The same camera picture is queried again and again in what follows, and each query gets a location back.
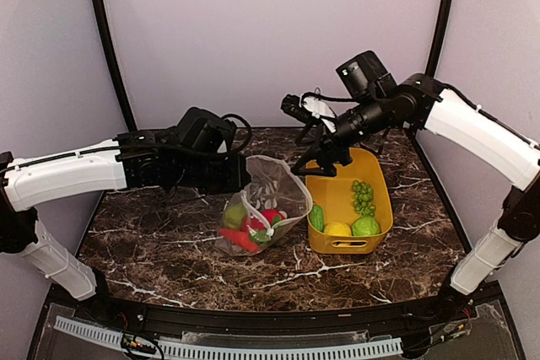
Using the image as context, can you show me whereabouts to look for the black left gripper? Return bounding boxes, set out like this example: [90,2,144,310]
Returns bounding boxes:
[171,152,251,194]

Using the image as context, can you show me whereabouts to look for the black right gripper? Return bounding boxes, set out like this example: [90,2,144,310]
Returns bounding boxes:
[290,92,390,175]

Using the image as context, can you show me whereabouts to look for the yellow plastic basket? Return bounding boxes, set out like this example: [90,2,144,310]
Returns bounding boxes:
[305,148,393,255]

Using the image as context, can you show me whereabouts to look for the clear dotted zip top bag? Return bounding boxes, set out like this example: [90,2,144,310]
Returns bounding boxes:
[214,155,313,256]

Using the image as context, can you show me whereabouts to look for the red toy apple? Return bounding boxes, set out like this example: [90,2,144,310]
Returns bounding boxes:
[251,209,287,230]

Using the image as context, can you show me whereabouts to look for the yellow toy lemon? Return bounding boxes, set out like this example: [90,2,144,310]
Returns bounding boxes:
[324,221,353,237]

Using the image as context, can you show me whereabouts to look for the green toy chayote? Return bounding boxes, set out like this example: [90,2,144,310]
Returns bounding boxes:
[224,203,247,230]

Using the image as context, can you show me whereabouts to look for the green toy guava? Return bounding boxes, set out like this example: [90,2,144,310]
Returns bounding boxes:
[351,217,381,237]

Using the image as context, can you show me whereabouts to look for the orange toy carrot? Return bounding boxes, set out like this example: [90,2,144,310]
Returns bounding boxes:
[219,228,258,253]

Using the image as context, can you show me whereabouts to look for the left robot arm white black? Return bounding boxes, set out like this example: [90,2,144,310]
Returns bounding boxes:
[1,129,251,323]

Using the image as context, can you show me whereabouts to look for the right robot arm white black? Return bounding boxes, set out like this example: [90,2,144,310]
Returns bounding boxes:
[293,70,539,321]

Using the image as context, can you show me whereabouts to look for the small right wrist webcam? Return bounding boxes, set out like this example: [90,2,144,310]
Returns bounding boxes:
[281,94,337,132]

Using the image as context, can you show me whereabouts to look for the green toy grapes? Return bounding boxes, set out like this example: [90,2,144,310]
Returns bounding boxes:
[352,180,375,217]

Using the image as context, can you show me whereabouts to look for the green toy cucumber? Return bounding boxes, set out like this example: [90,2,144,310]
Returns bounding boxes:
[309,205,326,233]

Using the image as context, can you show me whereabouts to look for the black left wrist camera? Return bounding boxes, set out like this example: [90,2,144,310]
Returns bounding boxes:
[174,107,237,153]

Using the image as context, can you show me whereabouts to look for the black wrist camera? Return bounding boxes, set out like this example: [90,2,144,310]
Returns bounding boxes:
[336,50,397,102]
[174,107,237,153]

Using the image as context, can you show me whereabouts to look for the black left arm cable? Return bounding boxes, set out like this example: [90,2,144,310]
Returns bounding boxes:
[221,113,253,154]

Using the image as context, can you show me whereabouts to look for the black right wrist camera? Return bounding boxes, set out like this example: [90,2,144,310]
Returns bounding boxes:
[336,50,397,102]

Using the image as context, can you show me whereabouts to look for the black front rail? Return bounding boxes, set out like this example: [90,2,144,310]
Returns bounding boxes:
[48,285,465,336]

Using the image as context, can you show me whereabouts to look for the black left frame post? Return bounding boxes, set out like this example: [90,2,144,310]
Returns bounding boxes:
[91,0,138,132]

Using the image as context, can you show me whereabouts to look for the black frame post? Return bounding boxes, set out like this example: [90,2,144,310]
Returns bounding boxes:
[91,0,138,132]
[424,0,452,78]

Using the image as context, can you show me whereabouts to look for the white slotted cable duct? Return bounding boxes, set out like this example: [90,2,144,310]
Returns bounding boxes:
[53,315,403,359]

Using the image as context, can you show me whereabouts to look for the black right frame post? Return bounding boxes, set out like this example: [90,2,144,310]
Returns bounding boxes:
[424,0,452,78]

